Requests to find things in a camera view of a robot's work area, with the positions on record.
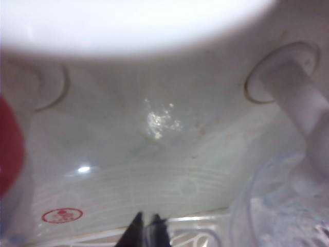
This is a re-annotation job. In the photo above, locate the white water dispenser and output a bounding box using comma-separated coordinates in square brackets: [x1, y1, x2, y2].
[0, 0, 329, 247]

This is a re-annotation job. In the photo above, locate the white tap with red ring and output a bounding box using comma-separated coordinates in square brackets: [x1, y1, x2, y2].
[0, 94, 34, 247]

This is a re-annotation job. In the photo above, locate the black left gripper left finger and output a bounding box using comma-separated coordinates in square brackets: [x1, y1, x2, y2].
[117, 211, 145, 247]

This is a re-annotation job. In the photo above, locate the clear textured plastic mug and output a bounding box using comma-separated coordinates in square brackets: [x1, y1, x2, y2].
[228, 150, 329, 247]

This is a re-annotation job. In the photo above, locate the white tap with blue ring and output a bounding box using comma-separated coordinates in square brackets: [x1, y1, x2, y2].
[258, 55, 329, 192]

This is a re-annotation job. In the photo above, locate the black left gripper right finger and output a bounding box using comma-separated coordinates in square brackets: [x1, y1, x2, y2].
[149, 213, 172, 247]

